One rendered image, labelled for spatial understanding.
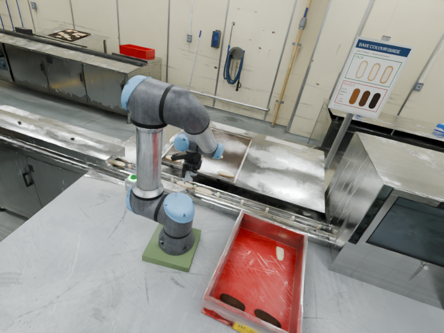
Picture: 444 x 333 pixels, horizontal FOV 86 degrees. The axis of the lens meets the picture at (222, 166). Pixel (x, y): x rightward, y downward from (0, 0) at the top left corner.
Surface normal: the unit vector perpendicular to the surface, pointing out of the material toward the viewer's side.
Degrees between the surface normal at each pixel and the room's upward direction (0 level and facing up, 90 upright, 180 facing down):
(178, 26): 90
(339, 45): 90
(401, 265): 91
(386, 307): 0
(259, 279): 0
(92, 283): 0
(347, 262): 90
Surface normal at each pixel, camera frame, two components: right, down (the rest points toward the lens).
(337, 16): -0.29, 0.47
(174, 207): 0.29, -0.74
